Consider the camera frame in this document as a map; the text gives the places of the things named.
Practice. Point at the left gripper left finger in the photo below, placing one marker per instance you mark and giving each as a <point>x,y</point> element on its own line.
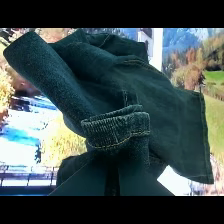
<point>90,181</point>

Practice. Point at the dark denim jeans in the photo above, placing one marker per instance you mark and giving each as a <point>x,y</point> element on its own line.
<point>110,86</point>

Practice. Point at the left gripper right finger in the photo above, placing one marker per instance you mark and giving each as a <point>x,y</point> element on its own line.
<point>140,181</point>

